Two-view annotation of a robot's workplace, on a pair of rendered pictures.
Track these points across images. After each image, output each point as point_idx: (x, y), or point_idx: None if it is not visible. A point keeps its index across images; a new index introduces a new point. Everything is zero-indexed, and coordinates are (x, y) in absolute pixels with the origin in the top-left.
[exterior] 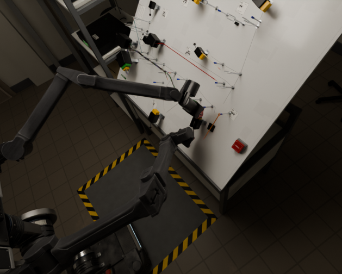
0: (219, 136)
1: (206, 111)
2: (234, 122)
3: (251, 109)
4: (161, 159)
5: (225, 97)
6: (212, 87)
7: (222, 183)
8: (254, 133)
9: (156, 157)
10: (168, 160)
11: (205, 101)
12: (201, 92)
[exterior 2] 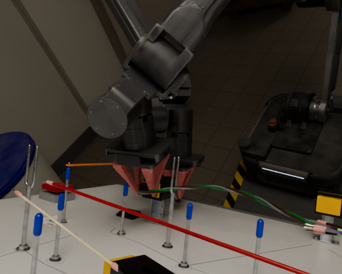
0: (108, 207)
1: (144, 231)
2: (57, 214)
3: None
4: (124, 6)
5: (64, 240)
6: (109, 259)
7: (113, 186)
8: (12, 203)
9: (146, 20)
10: (121, 22)
11: (147, 242)
12: (164, 256)
